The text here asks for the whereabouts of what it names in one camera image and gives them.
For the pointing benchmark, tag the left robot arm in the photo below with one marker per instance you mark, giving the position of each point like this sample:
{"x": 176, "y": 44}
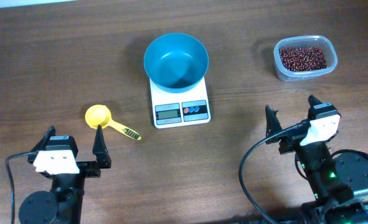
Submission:
{"x": 63, "y": 202}

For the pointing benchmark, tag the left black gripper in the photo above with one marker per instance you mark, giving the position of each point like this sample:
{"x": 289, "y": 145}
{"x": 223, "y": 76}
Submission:
{"x": 86, "y": 168}

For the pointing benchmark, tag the teal plastic bowl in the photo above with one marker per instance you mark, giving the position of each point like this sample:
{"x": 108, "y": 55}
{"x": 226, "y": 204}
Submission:
{"x": 176, "y": 62}

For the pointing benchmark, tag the red beans in container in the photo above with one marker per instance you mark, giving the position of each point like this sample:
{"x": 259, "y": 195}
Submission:
{"x": 302, "y": 59}

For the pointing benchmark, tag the clear plastic bean container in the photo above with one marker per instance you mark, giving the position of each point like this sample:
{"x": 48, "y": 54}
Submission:
{"x": 305, "y": 41}

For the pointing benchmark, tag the white digital kitchen scale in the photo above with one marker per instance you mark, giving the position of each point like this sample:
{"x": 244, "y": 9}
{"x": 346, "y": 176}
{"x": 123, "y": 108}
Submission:
{"x": 171, "y": 110}

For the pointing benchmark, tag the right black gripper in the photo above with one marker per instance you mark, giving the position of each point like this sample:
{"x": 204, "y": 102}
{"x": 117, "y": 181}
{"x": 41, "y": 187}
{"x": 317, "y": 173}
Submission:
{"x": 291, "y": 143}

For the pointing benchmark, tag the yellow measuring scoop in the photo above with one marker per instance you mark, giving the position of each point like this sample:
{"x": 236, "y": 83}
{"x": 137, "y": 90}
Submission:
{"x": 100, "y": 115}

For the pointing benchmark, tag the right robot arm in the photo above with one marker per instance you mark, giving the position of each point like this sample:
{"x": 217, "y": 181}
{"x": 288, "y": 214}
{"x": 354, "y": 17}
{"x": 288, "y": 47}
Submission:
{"x": 338, "y": 180}

